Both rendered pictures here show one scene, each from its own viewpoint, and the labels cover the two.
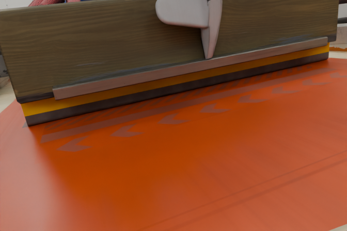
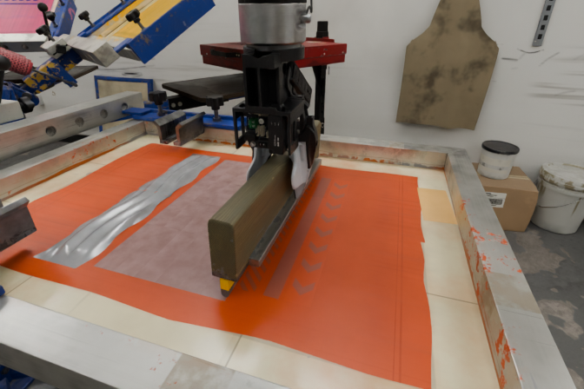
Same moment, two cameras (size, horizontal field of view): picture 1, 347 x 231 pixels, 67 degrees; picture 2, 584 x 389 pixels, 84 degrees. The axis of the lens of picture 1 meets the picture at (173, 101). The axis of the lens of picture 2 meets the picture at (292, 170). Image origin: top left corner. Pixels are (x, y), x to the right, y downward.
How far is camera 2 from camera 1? 36 cm
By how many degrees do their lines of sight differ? 51
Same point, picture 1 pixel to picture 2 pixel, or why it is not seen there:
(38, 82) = (244, 260)
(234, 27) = not seen: hidden behind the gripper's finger
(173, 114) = (310, 244)
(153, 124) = (314, 254)
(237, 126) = (353, 240)
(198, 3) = (301, 170)
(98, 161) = (335, 286)
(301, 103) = (355, 215)
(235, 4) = not seen: hidden behind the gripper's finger
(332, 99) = (361, 209)
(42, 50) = (248, 236)
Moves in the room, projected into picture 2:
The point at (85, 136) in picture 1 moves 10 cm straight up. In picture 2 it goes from (295, 280) to (295, 207)
